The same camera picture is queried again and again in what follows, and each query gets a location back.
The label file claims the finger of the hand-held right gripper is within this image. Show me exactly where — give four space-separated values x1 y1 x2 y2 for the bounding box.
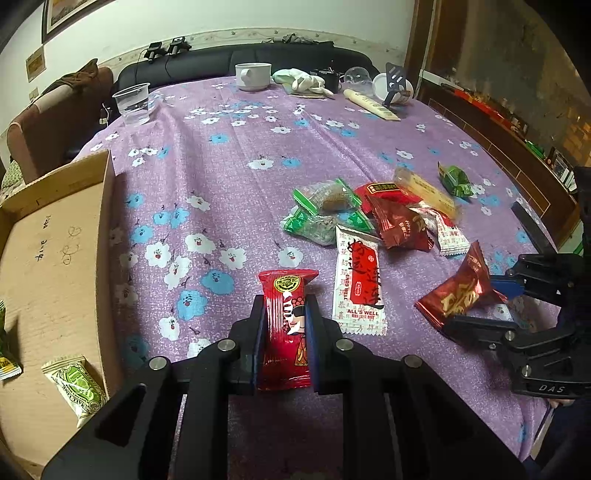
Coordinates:
443 314 578 398
489 202 583 303

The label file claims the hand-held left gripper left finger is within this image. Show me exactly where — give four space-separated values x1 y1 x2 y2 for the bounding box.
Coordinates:
41 294 269 480

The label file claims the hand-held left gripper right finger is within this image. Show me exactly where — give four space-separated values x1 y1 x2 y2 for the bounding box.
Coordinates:
305 294 527 480

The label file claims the red figure-print snack packet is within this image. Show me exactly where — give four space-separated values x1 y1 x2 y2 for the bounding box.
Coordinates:
257 269 320 392

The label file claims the dark red foil snack packet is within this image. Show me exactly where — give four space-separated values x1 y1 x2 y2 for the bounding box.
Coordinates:
414 240 509 330

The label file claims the large white red snack packet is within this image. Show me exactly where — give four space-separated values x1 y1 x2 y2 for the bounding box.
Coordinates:
331 225 389 337

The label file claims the small white red snack packet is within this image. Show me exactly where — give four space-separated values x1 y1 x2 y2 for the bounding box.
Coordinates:
411 207 471 257

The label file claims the cardboard box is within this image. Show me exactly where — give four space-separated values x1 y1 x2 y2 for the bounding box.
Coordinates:
0 148 125 469

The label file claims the small green foil packet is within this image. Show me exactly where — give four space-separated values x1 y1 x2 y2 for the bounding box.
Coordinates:
438 162 472 199

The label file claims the yellow snack packet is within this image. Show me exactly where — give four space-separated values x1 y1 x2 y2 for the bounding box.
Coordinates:
393 166 459 220

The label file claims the clear green cake packet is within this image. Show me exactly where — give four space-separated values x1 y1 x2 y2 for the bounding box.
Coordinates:
293 178 365 215

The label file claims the wooden side cabinet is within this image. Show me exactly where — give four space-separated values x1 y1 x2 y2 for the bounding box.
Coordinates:
418 69 583 250

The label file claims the red black-label snack packet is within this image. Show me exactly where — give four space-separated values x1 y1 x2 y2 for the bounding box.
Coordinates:
355 181 423 213

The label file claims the cream and green snack packet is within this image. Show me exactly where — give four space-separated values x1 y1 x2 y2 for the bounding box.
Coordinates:
41 354 109 429

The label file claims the cream tube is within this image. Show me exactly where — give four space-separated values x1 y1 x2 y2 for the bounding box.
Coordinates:
342 89 402 122

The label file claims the white bowl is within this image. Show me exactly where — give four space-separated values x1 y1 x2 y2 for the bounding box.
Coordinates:
372 73 414 106

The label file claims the black slotted spatula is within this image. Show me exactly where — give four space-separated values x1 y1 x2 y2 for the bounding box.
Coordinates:
382 62 409 107

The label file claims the small black device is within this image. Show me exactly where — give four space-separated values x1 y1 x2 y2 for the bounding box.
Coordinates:
310 67 342 92

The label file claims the clear plastic container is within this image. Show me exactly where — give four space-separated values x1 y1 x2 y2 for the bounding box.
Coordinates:
342 66 372 86

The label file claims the white mug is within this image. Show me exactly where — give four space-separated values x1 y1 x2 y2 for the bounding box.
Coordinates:
235 63 272 92

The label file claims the clear plastic cup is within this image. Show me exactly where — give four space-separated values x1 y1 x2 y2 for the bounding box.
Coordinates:
112 83 153 127

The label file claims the black leather sofa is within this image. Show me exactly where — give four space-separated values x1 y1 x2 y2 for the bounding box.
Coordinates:
113 42 374 93

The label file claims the brown armchair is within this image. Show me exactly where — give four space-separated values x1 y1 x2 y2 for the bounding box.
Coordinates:
6 67 115 185

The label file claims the green patterned pillow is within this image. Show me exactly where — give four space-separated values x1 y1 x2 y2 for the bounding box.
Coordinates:
0 159 24 199

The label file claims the brown clothing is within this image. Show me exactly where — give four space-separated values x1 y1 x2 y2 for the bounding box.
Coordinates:
44 58 100 90

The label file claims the wooden door frame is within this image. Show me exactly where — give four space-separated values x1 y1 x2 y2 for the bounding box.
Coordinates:
404 0 444 97

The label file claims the small wall plaque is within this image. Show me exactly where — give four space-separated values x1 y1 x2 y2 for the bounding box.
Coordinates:
25 46 45 83

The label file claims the framed wall picture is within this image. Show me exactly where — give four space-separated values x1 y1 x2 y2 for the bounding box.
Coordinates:
41 0 116 44

